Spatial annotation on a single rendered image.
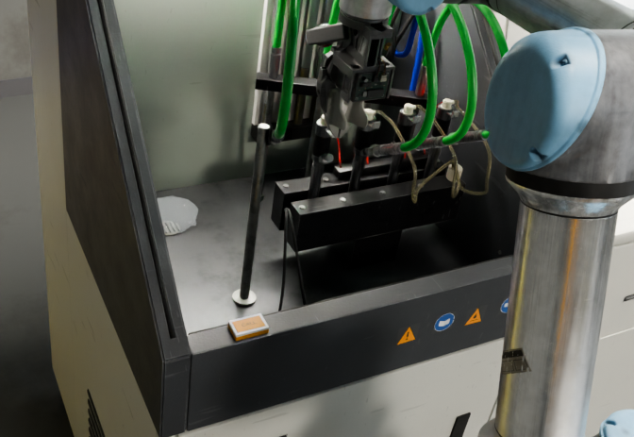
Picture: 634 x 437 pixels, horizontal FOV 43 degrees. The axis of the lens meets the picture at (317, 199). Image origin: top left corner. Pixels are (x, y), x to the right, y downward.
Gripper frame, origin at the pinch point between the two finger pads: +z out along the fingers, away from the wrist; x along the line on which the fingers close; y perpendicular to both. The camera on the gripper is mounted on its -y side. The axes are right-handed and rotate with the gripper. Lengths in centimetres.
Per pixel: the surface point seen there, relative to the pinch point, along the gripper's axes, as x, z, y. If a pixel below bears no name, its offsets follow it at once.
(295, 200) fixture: -2.5, 17.0, -4.9
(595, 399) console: 64, 64, 22
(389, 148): 7.2, 2.0, 5.1
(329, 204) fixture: 1.3, 15.2, 0.0
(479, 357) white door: 23.6, 37.5, 22.3
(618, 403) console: 73, 69, 22
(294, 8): -13.4, -23.1, 6.2
